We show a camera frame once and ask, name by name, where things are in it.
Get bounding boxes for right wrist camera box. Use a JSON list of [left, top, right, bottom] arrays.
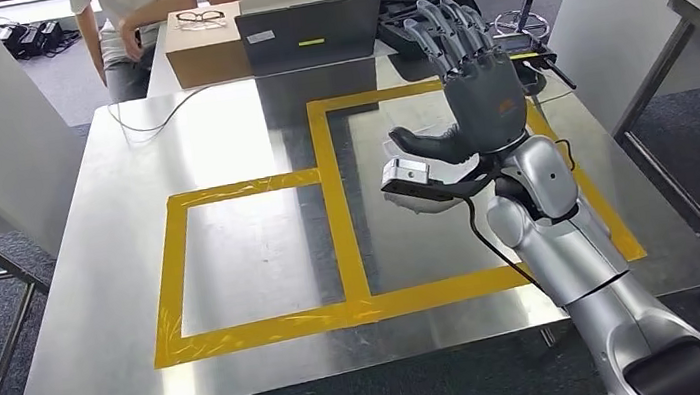
[[377, 145, 505, 210]]

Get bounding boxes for black rimmed glasses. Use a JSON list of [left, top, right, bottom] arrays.
[[174, 5, 229, 34]]

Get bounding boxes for stainless steel workbench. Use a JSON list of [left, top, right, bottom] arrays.
[[0, 13, 700, 395]]

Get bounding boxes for grey laptop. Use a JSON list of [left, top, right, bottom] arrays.
[[233, 0, 392, 81]]

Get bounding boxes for thin white cable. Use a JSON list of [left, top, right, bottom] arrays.
[[105, 83, 216, 146]]

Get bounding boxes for black remote controller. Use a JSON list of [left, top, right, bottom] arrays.
[[489, 24, 579, 101]]

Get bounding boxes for black foam-lined case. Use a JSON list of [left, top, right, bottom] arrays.
[[353, 0, 444, 66]]

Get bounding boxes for black battery chargers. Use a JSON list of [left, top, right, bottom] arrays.
[[0, 14, 85, 65]]

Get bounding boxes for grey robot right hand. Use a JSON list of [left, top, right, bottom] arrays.
[[373, 0, 534, 173]]

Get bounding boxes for brown cardboard box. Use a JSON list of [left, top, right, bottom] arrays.
[[160, 0, 253, 93]]

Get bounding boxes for black camera cable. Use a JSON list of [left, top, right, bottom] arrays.
[[462, 186, 546, 299]]

